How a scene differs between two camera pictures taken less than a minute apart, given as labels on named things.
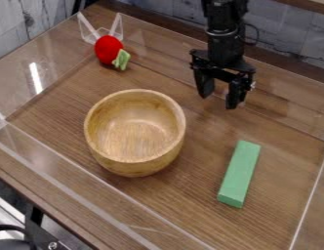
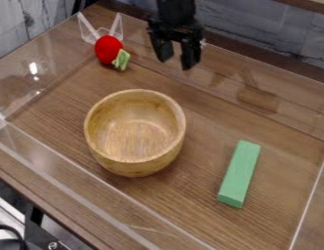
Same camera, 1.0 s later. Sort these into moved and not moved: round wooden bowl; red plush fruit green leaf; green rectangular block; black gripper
Moved: black gripper
Not moved: red plush fruit green leaf; green rectangular block; round wooden bowl
